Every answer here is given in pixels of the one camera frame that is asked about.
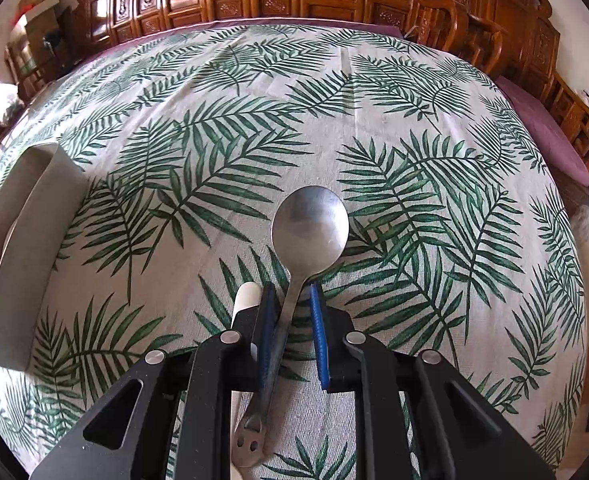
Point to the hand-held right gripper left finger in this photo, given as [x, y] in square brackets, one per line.
[269, 330]

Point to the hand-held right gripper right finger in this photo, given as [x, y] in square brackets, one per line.
[319, 335]

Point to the white plastic spoon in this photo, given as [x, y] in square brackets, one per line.
[247, 296]

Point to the metal spoon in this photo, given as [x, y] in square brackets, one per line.
[309, 225]

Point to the grey utensil tray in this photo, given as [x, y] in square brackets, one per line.
[49, 220]

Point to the leaf print tablecloth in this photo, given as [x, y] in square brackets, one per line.
[274, 135]

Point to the purple table cover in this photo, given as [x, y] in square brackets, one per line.
[224, 27]

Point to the purple seat cushion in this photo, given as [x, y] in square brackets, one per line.
[544, 125]

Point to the wooden armchair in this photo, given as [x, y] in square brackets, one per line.
[449, 30]

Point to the white plastic bag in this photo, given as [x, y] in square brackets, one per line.
[4, 97]

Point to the carved wooden sofa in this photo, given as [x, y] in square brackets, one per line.
[524, 25]

